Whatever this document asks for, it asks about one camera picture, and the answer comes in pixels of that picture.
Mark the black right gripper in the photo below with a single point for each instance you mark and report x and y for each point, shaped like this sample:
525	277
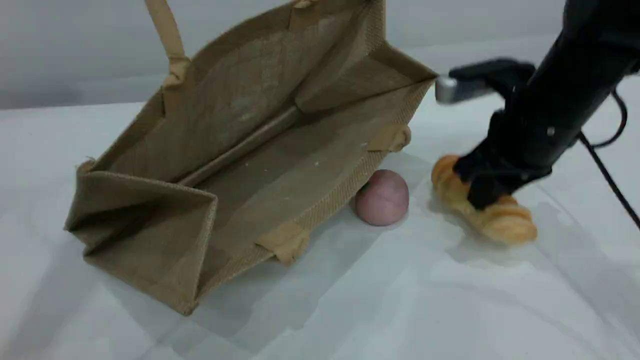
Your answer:
500	160

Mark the long ridged toy bread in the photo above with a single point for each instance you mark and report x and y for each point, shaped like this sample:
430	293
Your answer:
505	225

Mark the pink toy peach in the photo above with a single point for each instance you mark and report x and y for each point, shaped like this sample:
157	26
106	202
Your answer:
382	197

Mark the brown jute tote bag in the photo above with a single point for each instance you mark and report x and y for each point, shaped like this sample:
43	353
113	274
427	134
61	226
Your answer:
240	100

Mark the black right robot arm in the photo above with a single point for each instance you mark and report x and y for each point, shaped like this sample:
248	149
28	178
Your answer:
575	75

